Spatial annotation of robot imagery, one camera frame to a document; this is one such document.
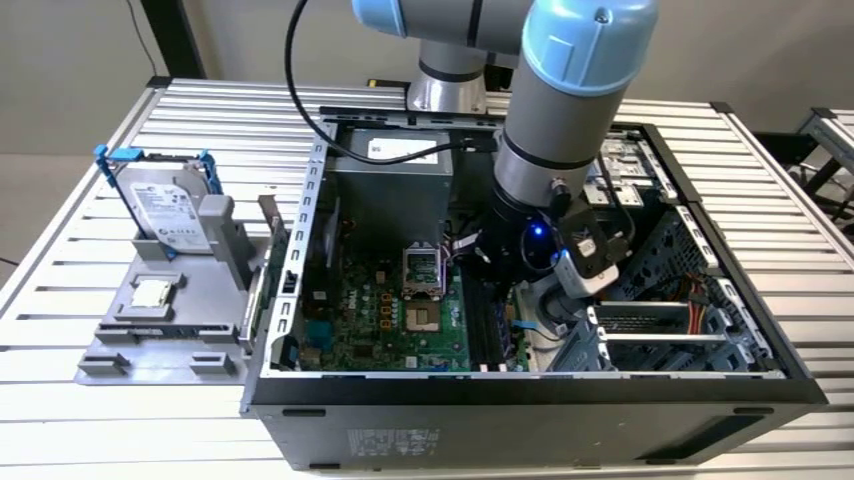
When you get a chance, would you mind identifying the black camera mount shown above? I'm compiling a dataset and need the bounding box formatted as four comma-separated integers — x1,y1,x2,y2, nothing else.
556,199,635,266

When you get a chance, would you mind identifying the black RAM slot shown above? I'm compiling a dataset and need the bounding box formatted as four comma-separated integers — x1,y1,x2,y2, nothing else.
464,277,492,372
489,299,512,372

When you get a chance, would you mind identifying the perforated metal disk bay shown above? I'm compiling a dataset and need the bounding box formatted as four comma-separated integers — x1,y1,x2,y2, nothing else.
552,204,782,374

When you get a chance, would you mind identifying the CPU socket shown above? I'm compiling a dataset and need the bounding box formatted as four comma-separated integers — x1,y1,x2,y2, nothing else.
401,297,447,334

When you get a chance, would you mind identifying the black open PC case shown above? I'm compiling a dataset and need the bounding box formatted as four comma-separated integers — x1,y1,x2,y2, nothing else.
239,105,828,474

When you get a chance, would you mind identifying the aluminium frame table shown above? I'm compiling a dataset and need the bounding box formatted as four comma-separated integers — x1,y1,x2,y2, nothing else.
752,105,854,221

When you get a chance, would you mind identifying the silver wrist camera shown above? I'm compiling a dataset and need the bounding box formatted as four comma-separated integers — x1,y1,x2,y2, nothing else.
551,247,622,301

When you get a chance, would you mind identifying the metal disk bay cage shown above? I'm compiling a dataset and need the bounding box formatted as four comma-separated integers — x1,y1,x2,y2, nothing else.
585,128,662,211

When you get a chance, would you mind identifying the grey power supply unit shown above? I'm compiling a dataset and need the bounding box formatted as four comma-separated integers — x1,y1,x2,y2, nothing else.
324,128,456,251

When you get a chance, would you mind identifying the graphics card with metal bracket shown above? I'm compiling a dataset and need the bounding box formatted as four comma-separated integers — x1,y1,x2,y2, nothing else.
240,184,295,354

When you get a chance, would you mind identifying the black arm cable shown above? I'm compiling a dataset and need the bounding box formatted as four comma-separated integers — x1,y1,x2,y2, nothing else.
284,0,499,164

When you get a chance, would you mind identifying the green motherboard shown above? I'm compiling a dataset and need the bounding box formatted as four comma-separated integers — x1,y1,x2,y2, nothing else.
292,244,535,374

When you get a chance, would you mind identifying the metal socket cover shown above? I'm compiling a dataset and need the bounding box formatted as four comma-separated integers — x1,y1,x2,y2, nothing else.
401,242,447,300

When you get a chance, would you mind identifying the hard disk in blue carrier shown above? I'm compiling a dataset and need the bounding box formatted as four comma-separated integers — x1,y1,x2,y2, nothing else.
92,144,221,262

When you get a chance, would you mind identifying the black upright post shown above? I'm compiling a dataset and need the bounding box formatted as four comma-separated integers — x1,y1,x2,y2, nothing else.
136,0,208,81

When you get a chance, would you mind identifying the silver CPU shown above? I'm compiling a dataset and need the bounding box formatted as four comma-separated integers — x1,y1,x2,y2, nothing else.
129,280,176,310

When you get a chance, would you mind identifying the orange wire bundle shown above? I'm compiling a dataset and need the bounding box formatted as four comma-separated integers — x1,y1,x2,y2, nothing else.
666,272,710,337

